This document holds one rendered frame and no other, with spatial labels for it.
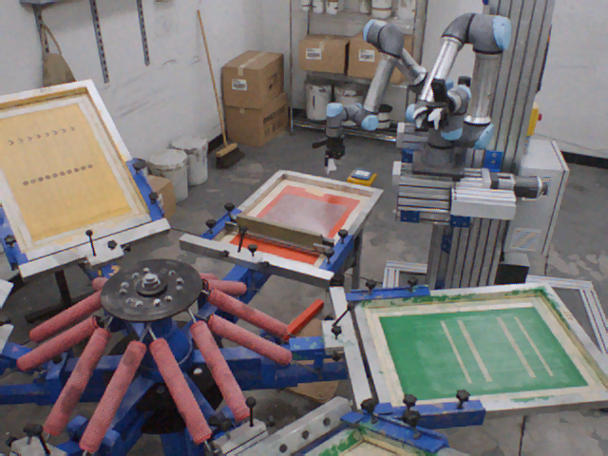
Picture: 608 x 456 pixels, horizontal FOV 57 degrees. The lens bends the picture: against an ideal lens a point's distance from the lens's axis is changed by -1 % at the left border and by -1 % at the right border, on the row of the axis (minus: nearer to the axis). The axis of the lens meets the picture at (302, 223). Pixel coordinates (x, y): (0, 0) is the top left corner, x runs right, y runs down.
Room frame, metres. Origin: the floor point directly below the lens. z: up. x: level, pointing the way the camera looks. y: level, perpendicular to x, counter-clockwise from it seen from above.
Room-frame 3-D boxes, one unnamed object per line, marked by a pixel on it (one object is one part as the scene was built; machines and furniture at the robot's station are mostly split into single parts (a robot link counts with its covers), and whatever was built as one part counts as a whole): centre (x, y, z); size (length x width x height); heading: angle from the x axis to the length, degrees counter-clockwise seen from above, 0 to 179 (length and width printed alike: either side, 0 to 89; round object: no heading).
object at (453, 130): (2.02, -0.55, 1.56); 0.11 x 0.08 x 0.11; 55
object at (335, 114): (2.63, -0.16, 1.35); 0.09 x 0.08 x 0.11; 120
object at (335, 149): (2.62, -0.16, 1.19); 0.09 x 0.08 x 0.12; 66
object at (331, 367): (1.40, -0.17, 0.90); 1.24 x 0.06 x 0.06; 96
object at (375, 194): (2.30, 0.02, 0.97); 0.79 x 0.58 x 0.04; 156
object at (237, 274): (1.78, 0.25, 1.02); 0.17 x 0.06 x 0.05; 156
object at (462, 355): (1.43, -0.46, 1.05); 1.08 x 0.61 x 0.23; 96
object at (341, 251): (1.96, -0.14, 0.97); 0.30 x 0.05 x 0.07; 156
